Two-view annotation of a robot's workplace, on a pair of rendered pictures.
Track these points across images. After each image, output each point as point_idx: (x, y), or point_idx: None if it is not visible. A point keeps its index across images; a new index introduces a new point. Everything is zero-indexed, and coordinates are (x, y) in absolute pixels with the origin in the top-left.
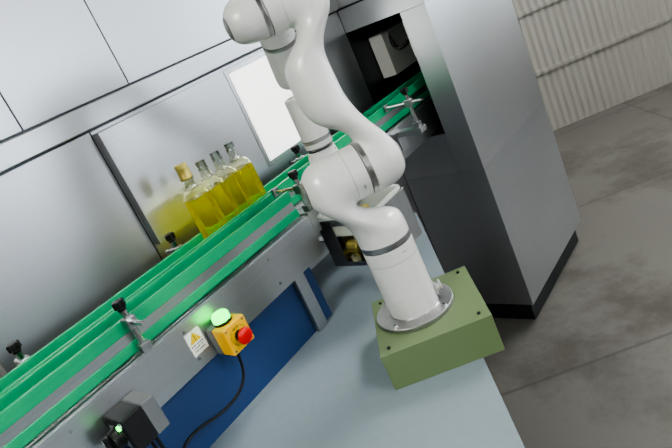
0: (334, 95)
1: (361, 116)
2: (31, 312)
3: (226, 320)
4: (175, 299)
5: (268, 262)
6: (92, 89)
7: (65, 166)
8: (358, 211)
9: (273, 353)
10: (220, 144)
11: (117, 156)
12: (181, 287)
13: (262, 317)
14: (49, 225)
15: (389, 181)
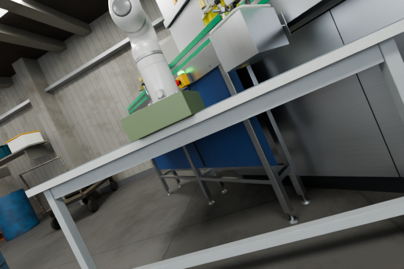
0: None
1: None
2: None
3: (178, 75)
4: (178, 62)
5: (204, 54)
6: None
7: (193, 5)
8: (133, 42)
9: (211, 95)
10: None
11: None
12: (179, 59)
13: (207, 78)
14: (191, 28)
15: (121, 27)
